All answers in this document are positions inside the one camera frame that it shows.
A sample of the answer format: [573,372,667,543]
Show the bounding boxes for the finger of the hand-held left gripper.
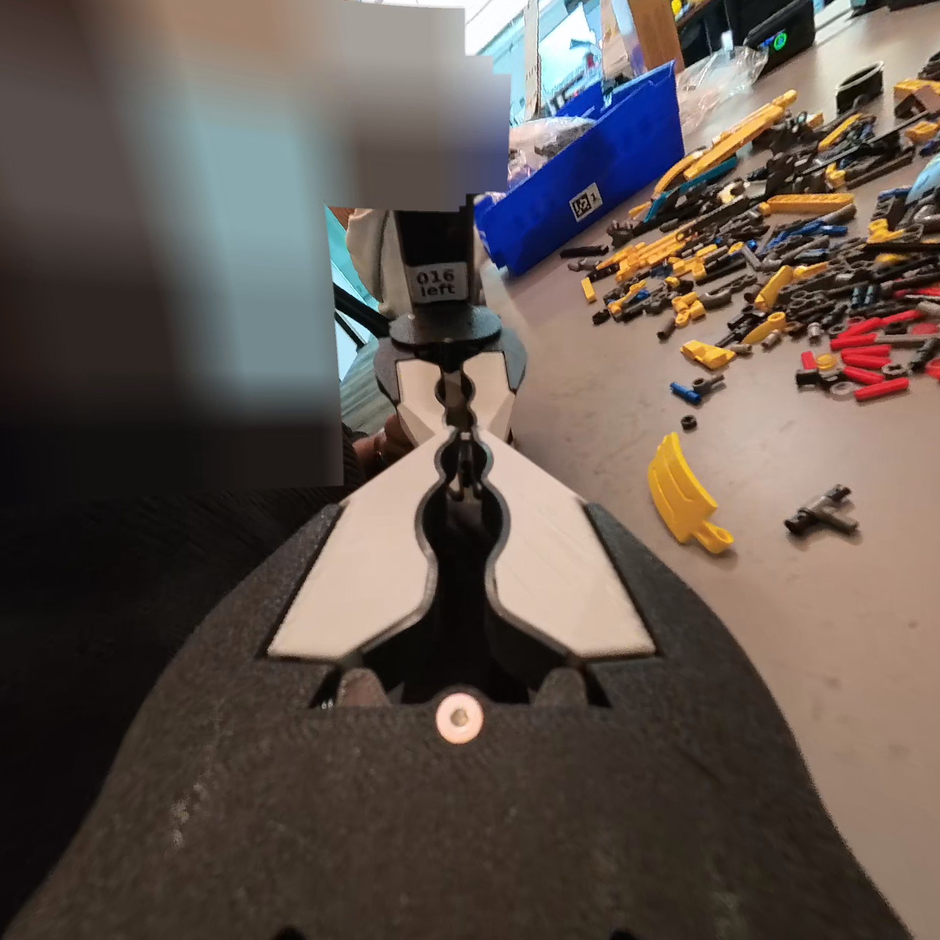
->
[459,351,515,444]
[395,358,460,447]

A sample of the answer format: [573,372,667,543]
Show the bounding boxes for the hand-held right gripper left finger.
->
[268,427,450,691]

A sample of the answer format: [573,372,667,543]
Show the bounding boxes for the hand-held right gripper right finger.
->
[470,427,656,691]

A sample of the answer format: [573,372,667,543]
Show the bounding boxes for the grey axle pin piece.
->
[454,429,482,504]

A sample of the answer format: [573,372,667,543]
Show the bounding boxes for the yellow curved panel piece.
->
[648,432,735,555]

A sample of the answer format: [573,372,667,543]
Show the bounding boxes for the pile of toy brick pieces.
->
[562,55,940,401]

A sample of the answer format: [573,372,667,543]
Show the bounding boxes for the person's left hand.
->
[351,413,417,480]

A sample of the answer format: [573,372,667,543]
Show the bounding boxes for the blue plastic bin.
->
[473,60,685,279]

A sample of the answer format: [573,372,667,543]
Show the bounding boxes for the dark grey connector piece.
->
[784,485,860,537]

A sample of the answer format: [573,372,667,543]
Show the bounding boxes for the cardboard box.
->
[601,0,685,74]

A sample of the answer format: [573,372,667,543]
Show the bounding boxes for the clear plastic bags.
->
[676,46,768,111]

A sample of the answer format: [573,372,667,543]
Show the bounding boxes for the black device with green light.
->
[745,0,818,73]

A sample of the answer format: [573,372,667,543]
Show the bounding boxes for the black toy tyre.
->
[837,65,886,110]

